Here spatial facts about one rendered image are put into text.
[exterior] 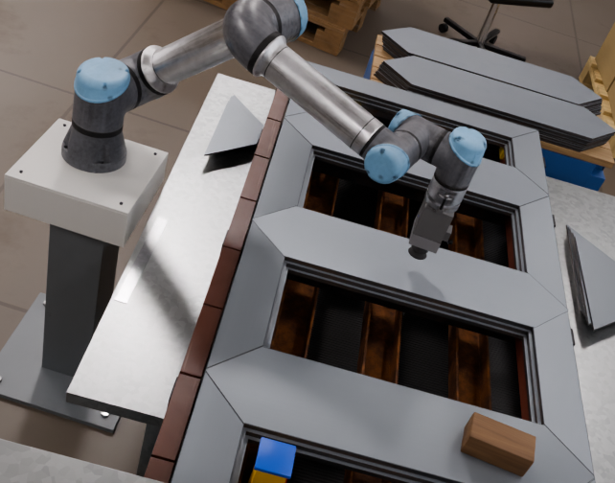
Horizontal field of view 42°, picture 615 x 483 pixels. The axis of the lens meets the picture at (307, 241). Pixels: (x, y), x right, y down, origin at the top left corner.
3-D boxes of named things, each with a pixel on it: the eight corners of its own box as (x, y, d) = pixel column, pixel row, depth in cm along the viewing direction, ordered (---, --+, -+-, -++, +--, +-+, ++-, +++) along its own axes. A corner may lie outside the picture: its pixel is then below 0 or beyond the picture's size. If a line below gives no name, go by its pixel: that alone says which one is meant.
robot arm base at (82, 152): (48, 155, 188) (50, 119, 182) (83, 130, 200) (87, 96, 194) (104, 180, 186) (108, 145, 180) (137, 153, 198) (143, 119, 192)
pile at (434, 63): (596, 100, 281) (603, 85, 277) (614, 163, 251) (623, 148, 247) (378, 34, 277) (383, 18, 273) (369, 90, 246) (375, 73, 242)
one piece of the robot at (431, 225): (473, 210, 162) (444, 267, 173) (477, 186, 169) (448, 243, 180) (427, 194, 163) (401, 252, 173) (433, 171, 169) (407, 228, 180)
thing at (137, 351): (277, 99, 256) (279, 91, 254) (166, 428, 156) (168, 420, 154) (216, 80, 255) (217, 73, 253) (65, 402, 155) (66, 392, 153)
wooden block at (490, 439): (525, 451, 149) (536, 436, 145) (522, 477, 144) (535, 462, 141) (464, 426, 149) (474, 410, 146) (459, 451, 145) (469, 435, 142)
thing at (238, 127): (270, 106, 246) (273, 95, 244) (245, 179, 216) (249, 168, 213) (232, 95, 245) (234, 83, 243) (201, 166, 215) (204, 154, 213)
